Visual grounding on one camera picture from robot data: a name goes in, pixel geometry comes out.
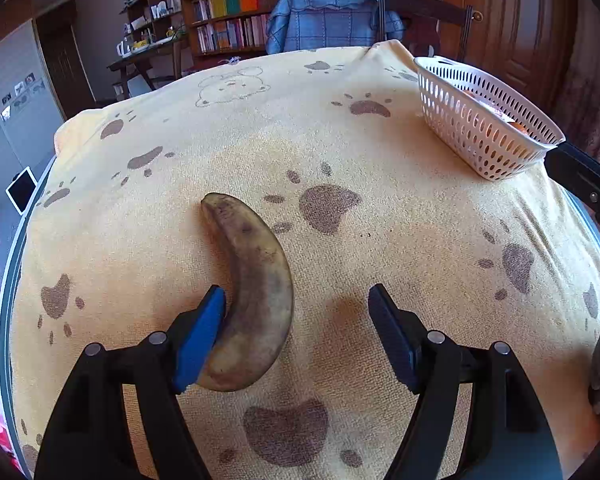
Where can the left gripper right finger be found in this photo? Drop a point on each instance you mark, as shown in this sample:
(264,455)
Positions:
(507,434)

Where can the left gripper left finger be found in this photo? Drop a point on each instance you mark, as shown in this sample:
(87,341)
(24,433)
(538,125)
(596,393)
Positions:
(88,436)

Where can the spotted ripe banana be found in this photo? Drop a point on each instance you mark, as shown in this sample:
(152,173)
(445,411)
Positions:
(261,307)

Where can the large mandarin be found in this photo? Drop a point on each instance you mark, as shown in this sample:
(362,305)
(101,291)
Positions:
(519,127)

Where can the bag of orange fruit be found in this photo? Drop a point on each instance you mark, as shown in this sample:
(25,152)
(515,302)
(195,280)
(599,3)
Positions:
(488,105)

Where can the white plastic basket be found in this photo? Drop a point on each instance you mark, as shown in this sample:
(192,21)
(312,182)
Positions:
(492,148)

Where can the brown wooden door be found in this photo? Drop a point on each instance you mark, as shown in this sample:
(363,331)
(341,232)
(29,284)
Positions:
(526,43)

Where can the white tablet device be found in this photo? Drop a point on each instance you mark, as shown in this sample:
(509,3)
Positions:
(21,190)

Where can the dark wooden chair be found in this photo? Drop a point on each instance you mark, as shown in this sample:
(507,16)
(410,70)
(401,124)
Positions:
(421,19)

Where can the yellow paw print towel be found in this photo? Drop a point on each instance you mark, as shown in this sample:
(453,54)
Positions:
(331,149)

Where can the blue plaid covered chair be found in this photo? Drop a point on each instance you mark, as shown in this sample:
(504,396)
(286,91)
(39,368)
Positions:
(295,25)

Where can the white wardrobe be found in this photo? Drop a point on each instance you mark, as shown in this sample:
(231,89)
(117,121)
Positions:
(29,112)

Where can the dark wooden desk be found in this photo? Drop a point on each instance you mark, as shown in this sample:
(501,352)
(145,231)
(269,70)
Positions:
(139,64)

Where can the white electric kettle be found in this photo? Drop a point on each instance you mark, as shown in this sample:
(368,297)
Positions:
(124,48)

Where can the small wooden shelf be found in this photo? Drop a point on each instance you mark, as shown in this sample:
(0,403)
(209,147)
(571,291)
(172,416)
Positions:
(150,22)

